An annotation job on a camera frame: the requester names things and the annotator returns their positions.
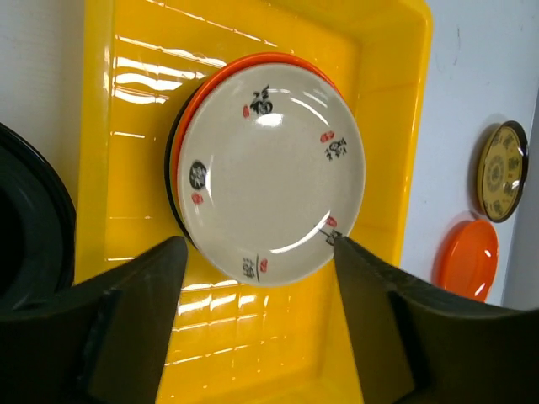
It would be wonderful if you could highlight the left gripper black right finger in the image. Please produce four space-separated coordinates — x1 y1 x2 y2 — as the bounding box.
334 237 538 403

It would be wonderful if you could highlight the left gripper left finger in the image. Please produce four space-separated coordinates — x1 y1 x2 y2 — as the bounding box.
1 236 188 403

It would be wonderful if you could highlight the orange plate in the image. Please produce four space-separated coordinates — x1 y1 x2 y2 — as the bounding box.
432 219 499 303
170 52 350 228

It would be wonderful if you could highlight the beige patterned plate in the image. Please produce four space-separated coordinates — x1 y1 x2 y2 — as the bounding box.
177 63 366 287

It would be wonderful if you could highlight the yellow plastic bin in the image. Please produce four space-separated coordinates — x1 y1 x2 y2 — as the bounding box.
76 1 433 403

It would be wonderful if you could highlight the black plate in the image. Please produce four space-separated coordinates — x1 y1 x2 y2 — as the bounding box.
1 125 76 311

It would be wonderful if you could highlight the far brown gold plate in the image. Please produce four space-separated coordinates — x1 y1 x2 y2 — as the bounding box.
476 120 529 223

